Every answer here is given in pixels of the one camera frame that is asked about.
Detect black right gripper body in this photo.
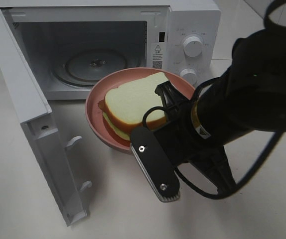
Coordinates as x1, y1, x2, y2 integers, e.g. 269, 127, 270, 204
155, 101, 224, 164

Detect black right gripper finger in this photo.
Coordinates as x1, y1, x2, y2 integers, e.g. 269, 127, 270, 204
188, 146, 235, 195
155, 81, 189, 112

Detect pink round plate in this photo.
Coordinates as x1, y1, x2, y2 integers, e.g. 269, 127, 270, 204
85, 67, 196, 153

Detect toy sandwich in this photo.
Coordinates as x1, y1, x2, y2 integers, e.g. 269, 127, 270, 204
98, 72, 168, 141

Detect white microwave door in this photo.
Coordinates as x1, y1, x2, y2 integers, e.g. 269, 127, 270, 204
0, 9, 91, 226

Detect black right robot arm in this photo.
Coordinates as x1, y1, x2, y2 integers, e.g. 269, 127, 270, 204
151, 26, 286, 200

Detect lower white microwave knob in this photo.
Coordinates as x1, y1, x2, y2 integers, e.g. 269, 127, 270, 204
179, 68, 197, 85

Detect white microwave knob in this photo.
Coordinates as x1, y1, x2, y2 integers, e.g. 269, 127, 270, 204
179, 68, 197, 85
183, 35, 203, 57

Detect white warning label sticker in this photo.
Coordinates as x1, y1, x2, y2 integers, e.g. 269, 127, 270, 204
151, 42, 165, 69

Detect upper white microwave knob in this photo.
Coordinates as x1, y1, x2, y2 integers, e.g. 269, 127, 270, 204
183, 35, 203, 57

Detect glass microwave turntable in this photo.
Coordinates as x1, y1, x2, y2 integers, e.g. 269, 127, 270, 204
52, 47, 145, 88

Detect white microwave oven body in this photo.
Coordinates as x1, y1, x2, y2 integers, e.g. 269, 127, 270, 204
0, 0, 221, 100

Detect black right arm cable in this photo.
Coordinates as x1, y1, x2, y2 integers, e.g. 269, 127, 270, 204
142, 0, 286, 200

